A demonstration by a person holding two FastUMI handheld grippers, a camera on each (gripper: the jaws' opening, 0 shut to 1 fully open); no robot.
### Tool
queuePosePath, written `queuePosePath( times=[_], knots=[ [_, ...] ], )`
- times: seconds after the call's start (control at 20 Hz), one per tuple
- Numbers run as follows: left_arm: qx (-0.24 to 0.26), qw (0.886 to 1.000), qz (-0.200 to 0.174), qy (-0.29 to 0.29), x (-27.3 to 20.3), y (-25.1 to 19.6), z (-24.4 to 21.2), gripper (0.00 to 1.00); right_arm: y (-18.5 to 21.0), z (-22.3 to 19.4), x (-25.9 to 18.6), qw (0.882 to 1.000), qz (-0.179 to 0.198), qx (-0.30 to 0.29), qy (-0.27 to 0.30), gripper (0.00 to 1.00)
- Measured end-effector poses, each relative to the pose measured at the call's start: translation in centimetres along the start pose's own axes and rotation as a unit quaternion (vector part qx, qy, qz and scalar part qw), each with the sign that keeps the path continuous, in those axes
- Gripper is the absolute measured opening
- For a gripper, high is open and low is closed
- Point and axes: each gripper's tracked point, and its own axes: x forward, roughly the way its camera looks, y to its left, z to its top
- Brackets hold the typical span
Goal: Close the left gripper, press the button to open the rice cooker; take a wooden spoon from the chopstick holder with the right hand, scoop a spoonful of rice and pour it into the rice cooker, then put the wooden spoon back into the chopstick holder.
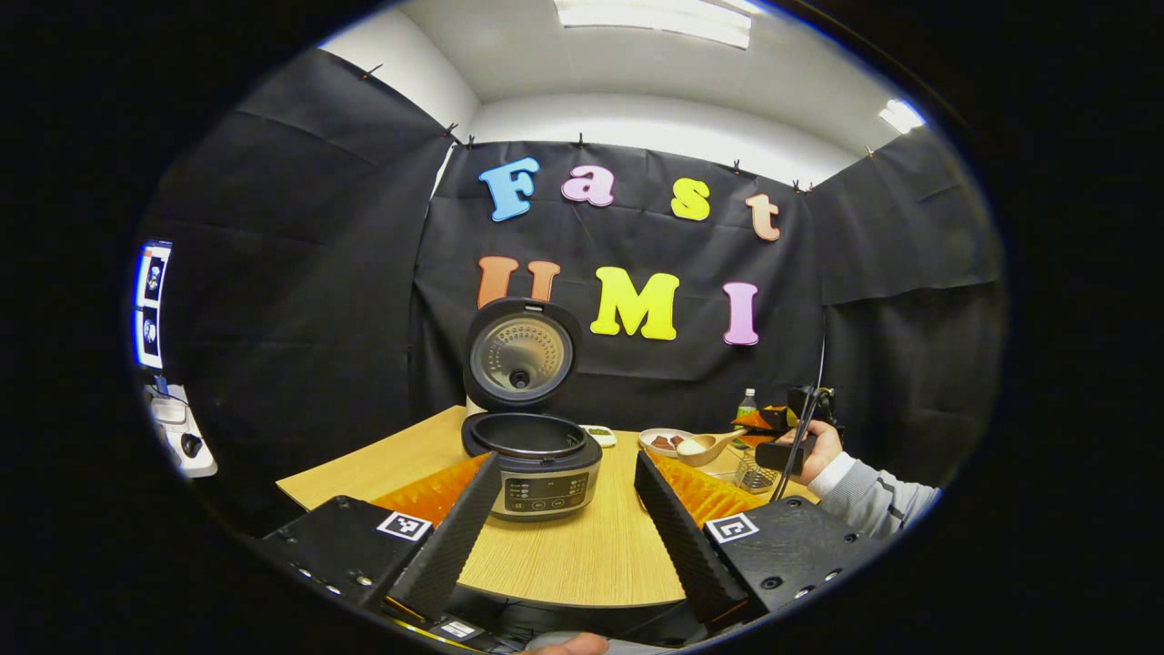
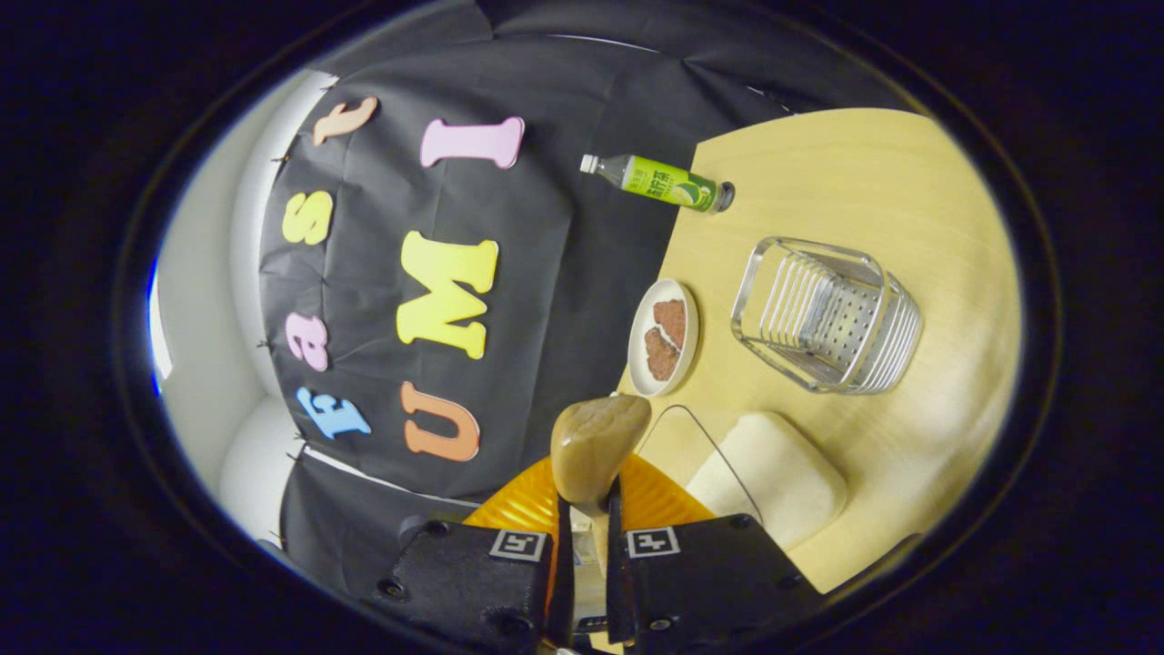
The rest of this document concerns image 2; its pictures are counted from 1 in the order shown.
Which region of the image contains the green drink bottle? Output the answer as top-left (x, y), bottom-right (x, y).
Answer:
top-left (580, 153), bottom-right (736, 215)

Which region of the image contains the wooden spoon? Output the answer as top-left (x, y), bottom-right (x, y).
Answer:
top-left (550, 393), bottom-right (653, 638)

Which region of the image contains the white round plate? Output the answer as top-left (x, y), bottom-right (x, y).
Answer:
top-left (627, 277), bottom-right (701, 398)

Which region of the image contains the brown meat piece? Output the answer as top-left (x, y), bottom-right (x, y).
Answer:
top-left (653, 298), bottom-right (688, 351)
top-left (644, 327), bottom-right (681, 381)

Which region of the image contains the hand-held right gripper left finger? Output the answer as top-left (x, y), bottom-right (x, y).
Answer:
top-left (375, 455), bottom-right (577, 654)

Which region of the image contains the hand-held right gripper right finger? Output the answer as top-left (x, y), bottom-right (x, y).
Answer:
top-left (605, 453), bottom-right (826, 654)

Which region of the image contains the black backdrop cloth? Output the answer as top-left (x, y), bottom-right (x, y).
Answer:
top-left (259, 0), bottom-right (919, 592)

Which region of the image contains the metal wire chopstick holder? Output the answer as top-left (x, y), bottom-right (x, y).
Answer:
top-left (730, 237), bottom-right (924, 397)

